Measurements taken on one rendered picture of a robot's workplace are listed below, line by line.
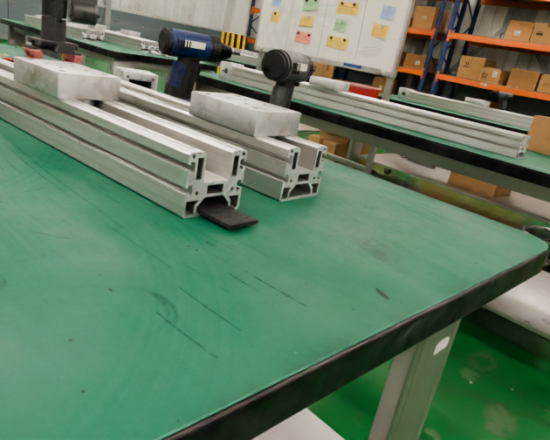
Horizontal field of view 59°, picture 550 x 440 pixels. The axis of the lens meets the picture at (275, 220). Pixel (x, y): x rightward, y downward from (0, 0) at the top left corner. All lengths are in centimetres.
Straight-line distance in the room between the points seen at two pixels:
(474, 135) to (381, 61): 184
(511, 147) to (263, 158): 137
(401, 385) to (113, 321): 58
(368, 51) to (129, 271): 346
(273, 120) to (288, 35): 360
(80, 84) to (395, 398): 73
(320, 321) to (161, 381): 16
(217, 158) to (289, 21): 377
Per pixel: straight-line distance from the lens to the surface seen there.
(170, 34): 117
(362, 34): 389
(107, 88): 89
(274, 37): 449
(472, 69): 1087
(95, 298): 44
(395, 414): 91
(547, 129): 243
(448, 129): 208
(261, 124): 78
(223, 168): 66
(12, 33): 594
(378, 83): 1202
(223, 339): 40
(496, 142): 202
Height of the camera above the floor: 100
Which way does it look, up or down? 19 degrees down
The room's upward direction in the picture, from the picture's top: 11 degrees clockwise
